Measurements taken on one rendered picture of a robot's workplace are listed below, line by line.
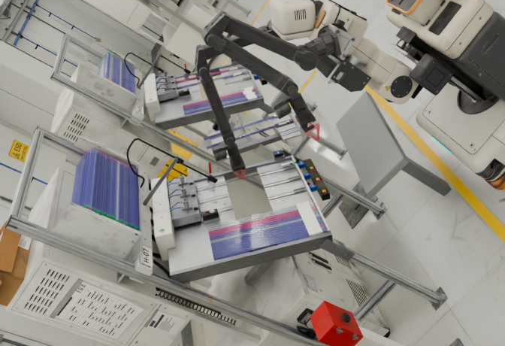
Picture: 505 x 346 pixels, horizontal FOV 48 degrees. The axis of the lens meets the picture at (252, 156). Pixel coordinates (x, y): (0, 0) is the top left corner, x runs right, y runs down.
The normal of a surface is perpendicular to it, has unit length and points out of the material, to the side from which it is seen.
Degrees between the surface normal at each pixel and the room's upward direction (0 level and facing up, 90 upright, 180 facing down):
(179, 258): 45
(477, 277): 0
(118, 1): 90
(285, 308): 0
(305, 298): 90
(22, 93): 90
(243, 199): 90
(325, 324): 0
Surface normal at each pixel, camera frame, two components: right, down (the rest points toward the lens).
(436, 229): -0.79, -0.43
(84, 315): 0.13, 0.52
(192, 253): -0.16, -0.84
